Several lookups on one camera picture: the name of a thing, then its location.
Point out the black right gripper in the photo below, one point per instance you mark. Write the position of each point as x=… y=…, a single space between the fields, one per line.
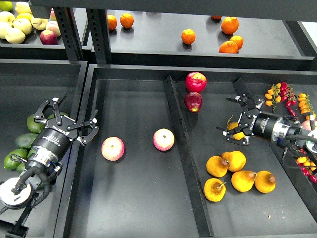
x=260 y=124

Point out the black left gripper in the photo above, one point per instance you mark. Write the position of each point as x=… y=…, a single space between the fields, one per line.
x=60 y=131

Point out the yellow pear with stem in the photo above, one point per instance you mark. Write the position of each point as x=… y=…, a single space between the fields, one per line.
x=214 y=189

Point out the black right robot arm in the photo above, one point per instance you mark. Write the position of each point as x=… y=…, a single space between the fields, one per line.
x=287 y=132

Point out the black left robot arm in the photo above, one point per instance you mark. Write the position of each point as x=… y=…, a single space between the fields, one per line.
x=35 y=182

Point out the yellow pear near divider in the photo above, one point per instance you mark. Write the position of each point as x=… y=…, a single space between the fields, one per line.
x=231 y=125

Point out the yellow pear upper pile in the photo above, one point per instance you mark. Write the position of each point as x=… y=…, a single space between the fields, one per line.
x=236 y=160

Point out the green avocado pile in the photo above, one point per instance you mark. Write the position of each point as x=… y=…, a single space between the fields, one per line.
x=17 y=158

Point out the yellow pear far left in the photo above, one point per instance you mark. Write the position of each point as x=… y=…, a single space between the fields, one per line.
x=217 y=166

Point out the yellow pear lower pile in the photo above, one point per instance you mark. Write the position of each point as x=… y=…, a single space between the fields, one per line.
x=243 y=181

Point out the cherry tomato vine upper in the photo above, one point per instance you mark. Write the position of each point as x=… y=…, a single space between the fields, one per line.
x=280 y=92

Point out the red chili pepper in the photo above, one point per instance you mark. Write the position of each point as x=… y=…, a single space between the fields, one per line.
x=290 y=110

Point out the dark red apple lower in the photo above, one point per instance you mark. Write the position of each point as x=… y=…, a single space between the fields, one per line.
x=193 y=101

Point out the pink apple left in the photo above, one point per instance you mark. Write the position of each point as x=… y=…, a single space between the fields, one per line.
x=112 y=148

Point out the pink apple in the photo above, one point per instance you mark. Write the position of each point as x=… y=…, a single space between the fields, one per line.
x=163 y=139
x=112 y=148

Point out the red apple upper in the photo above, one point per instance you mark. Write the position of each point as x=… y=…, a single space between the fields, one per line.
x=195 y=82

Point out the yellow cherry tomato vine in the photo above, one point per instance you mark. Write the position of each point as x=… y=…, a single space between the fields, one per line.
x=305 y=106

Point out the pink apple right edge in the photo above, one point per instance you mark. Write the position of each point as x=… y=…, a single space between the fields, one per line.
x=306 y=125

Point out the orange on shelf front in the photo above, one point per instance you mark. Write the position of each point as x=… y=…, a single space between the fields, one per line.
x=228 y=47

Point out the orange on shelf right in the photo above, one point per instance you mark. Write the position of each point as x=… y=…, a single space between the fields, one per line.
x=238 y=40

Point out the pink apple centre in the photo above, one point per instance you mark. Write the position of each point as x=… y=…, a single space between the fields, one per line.
x=163 y=139

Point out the cherry tomato cluster lower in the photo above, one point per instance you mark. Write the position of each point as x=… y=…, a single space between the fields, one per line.
x=307 y=166

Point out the red apple on shelf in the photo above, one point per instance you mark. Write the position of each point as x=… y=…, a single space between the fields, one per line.
x=48 y=37

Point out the large orange on shelf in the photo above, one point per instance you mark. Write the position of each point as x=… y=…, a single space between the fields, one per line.
x=230 y=25

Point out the black centre tray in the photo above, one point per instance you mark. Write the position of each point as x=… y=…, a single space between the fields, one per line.
x=149 y=193

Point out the orange on shelf centre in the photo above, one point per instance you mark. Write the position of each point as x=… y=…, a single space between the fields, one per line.
x=188 y=36

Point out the pale yellow apple front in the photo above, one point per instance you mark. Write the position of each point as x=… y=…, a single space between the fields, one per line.
x=14 y=36

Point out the black upper shelf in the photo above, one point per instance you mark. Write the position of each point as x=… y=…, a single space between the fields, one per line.
x=155 y=39

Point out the orange on shelf left edge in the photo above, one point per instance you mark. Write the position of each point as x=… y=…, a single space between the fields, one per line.
x=112 y=22

